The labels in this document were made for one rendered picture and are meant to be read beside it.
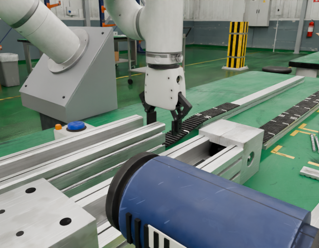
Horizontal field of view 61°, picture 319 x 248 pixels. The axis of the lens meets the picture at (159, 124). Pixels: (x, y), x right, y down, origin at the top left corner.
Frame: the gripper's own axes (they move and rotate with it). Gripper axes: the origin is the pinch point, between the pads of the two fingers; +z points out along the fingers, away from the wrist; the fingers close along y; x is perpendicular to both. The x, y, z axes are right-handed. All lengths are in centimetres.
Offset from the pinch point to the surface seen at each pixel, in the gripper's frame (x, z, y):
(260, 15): -1055, -52, 438
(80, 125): 17.1, -1.9, 11.0
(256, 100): -51, 3, -2
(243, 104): -40.5, 2.6, -2.3
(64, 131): 20.0, -0.7, 13.5
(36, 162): 31.7, -1.3, 2.1
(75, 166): 28.3, -1.8, -5.1
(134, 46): -410, 28, 460
